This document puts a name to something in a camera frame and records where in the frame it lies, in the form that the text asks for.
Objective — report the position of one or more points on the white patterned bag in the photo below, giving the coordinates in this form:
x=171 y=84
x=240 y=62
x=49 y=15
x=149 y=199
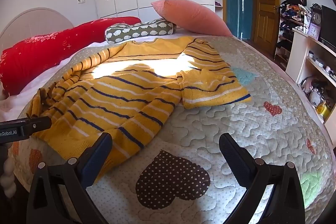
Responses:
x=313 y=96

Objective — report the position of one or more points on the red bolster pillow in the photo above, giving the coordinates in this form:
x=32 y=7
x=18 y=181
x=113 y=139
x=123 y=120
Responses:
x=52 y=45

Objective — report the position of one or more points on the dark mantel clock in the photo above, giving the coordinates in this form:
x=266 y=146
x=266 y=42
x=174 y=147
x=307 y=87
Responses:
x=317 y=19

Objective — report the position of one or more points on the pile of clothes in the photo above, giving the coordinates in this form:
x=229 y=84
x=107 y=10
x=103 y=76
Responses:
x=295 y=6

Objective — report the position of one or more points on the beige round headboard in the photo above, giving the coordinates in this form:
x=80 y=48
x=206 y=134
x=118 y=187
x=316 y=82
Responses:
x=34 y=22

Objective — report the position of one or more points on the wooden cabinet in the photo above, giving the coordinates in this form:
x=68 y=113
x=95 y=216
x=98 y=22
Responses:
x=266 y=3

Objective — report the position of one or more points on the small pink clock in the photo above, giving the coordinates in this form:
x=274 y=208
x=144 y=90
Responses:
x=313 y=31

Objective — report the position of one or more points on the white television cabinet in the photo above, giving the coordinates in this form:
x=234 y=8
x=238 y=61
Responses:
x=296 y=56

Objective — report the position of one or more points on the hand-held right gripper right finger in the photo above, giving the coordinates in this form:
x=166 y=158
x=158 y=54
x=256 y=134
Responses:
x=235 y=158

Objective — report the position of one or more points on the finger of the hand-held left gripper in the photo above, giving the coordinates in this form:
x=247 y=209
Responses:
x=34 y=125

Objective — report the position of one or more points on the pink pillow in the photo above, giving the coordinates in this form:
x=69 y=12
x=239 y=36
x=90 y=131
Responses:
x=189 y=14

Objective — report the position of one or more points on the yellow striped sweater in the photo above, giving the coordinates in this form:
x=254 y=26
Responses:
x=118 y=98

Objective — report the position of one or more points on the white braided bumper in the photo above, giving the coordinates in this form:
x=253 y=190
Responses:
x=8 y=182

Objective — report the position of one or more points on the black television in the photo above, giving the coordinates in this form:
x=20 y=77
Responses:
x=329 y=27

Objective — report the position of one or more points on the yellow cup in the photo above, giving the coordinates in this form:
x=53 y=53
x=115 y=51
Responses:
x=323 y=109

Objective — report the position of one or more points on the green hedgehog print pillow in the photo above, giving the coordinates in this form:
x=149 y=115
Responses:
x=141 y=29

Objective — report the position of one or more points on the quilted patchwork bed cover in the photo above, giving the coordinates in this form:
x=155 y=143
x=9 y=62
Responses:
x=210 y=129

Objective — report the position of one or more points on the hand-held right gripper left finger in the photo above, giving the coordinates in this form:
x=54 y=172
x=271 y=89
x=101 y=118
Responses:
x=95 y=161

